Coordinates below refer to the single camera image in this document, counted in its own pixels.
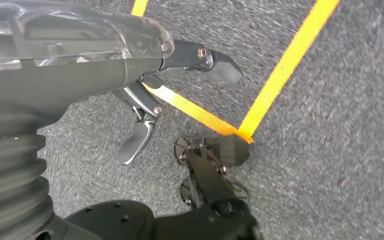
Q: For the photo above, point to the black robot leg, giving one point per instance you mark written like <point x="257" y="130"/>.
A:
<point x="208" y="185"/>

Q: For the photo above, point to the yellow floor tape square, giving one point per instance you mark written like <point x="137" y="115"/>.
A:
<point x="288" y="63"/>

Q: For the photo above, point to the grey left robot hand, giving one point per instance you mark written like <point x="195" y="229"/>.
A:
<point x="62" y="73"/>

